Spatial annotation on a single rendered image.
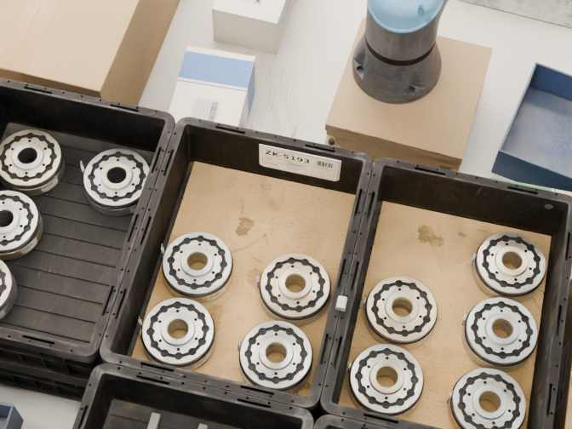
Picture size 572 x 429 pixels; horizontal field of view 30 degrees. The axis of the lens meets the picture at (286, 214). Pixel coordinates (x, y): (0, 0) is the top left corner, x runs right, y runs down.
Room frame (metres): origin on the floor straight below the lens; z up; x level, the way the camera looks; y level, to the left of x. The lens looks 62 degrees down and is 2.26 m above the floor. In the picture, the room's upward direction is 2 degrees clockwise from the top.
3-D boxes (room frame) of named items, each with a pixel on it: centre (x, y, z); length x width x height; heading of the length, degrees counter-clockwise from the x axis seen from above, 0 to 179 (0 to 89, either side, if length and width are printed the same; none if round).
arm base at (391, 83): (1.09, -0.18, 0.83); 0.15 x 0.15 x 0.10
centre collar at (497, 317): (0.58, -0.31, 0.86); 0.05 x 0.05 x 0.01
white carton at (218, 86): (1.01, 0.13, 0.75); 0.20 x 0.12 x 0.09; 171
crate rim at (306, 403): (0.66, 0.06, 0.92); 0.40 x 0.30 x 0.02; 168
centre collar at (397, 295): (0.61, -0.17, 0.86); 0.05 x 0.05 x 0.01
